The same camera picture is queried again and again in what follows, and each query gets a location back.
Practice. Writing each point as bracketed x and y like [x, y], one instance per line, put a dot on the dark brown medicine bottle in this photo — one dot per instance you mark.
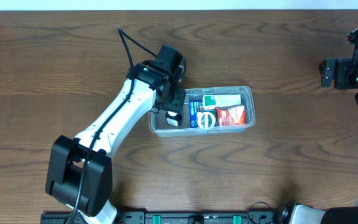
[174, 119]

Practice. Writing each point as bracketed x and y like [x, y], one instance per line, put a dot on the blue KoolFever box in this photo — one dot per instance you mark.
[194, 107]

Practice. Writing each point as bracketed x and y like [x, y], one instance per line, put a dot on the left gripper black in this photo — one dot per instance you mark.
[177, 104]

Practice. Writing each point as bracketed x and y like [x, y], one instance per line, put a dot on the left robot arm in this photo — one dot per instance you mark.
[80, 168]

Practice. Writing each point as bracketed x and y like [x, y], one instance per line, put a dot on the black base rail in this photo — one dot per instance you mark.
[262, 216]

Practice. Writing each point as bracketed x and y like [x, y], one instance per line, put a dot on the clear plastic container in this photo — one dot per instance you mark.
[158, 123]

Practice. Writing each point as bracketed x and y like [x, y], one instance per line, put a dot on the red Panadol sachet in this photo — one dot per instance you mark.
[231, 116]

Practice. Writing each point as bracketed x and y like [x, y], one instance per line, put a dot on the white green medicine box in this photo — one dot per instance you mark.
[211, 102]

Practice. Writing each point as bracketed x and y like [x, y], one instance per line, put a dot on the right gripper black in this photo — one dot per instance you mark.
[330, 74]

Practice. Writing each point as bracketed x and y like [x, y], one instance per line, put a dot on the green square box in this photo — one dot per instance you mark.
[207, 119]

